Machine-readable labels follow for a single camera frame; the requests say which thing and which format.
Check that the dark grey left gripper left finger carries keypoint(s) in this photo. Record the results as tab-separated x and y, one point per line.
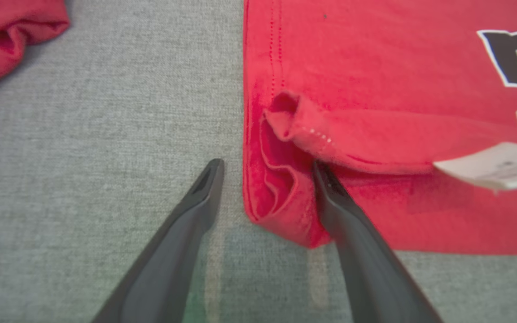
168	264

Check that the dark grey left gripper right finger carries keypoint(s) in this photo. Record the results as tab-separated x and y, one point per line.
370	269

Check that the red white jersey black letters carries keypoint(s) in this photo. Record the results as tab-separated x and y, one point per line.
375	67

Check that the red shorts with elastic waistband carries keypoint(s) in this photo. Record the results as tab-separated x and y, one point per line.
2	40

